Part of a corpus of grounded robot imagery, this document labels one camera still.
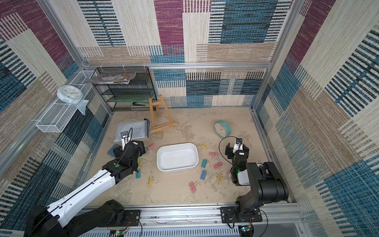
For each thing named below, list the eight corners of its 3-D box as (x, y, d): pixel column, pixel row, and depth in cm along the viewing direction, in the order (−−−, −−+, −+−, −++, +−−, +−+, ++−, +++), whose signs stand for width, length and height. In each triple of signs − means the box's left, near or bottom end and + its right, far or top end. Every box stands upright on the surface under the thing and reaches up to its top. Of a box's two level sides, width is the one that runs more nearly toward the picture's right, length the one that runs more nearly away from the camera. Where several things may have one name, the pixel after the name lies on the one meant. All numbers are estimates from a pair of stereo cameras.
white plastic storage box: (158, 175, 89) (156, 171, 84) (158, 151, 100) (156, 145, 95) (200, 169, 92) (200, 164, 87) (195, 145, 102) (195, 140, 97)
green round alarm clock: (224, 141, 104) (228, 130, 94) (212, 131, 109) (214, 120, 100) (229, 136, 106) (233, 126, 97) (217, 127, 111) (219, 116, 102)
